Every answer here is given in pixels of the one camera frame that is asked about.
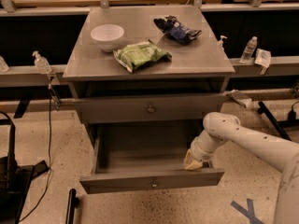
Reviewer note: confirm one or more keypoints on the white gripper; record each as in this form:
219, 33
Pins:
199, 153

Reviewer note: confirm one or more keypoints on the grey drawer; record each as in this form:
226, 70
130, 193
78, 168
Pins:
118, 109
134, 156

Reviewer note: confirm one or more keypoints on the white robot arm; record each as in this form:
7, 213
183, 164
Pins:
279, 153

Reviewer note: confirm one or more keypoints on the grey top drawer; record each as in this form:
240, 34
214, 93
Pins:
118, 109

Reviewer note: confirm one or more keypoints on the grey drawer cabinet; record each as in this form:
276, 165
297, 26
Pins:
199, 67

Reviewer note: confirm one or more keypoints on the grey folded cloth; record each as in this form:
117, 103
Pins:
240, 97

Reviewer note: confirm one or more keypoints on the black stand leg right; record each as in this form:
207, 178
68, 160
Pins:
292, 119

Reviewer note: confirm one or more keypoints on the green chip bag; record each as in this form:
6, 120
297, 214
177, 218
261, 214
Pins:
136, 55

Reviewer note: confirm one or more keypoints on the black tube on floor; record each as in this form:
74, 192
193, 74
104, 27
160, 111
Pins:
72, 204

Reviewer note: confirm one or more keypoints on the small white pump bottle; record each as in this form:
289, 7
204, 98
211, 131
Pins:
221, 41

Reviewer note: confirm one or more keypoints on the white wipes packet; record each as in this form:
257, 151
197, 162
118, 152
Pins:
263, 58

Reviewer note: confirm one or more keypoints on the clear water bottle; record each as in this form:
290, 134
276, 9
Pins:
248, 50

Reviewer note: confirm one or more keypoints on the blue chip bag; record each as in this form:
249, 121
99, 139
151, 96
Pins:
174, 29

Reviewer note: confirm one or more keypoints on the white bowl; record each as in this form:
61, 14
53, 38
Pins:
107, 37

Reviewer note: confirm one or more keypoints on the black stand base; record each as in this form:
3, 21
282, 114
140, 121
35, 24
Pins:
15, 180

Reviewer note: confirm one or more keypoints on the clear sanitizer pump bottle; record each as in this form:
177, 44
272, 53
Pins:
41, 63

